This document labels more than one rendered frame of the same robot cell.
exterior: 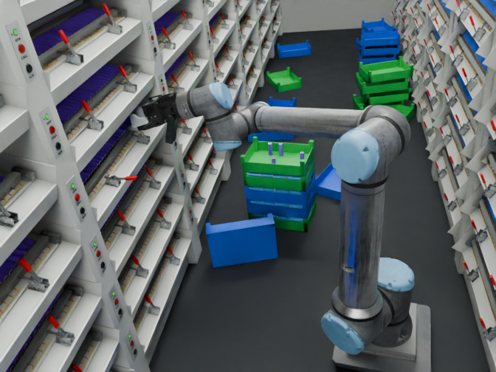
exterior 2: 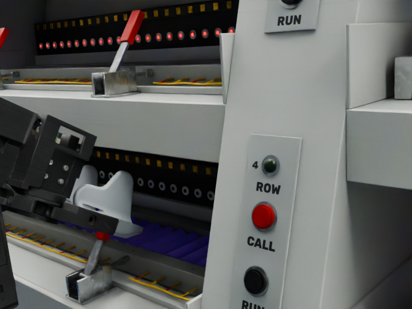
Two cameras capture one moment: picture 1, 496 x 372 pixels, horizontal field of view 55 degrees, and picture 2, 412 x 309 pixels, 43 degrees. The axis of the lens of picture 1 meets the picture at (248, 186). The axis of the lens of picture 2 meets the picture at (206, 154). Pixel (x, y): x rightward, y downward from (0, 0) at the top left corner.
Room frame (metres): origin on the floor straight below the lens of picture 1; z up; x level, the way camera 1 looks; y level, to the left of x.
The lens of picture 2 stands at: (1.83, -0.06, 0.88)
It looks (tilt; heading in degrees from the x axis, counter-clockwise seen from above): 0 degrees down; 117
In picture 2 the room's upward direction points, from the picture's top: 7 degrees clockwise
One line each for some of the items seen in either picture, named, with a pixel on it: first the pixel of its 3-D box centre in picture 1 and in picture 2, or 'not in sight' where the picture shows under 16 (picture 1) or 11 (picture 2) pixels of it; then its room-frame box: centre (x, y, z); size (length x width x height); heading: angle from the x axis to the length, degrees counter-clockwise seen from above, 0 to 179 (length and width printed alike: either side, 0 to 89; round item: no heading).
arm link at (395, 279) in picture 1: (387, 289); not in sight; (1.09, -0.41, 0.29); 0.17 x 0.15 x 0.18; 129
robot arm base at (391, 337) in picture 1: (384, 315); not in sight; (1.10, -0.41, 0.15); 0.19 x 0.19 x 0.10
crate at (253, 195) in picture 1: (280, 184); not in sight; (1.94, -0.16, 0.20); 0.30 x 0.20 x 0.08; 67
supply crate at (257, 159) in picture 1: (277, 155); not in sight; (1.94, -0.16, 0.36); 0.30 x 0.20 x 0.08; 67
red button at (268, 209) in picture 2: not in sight; (265, 216); (1.71, 0.27, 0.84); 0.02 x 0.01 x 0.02; 166
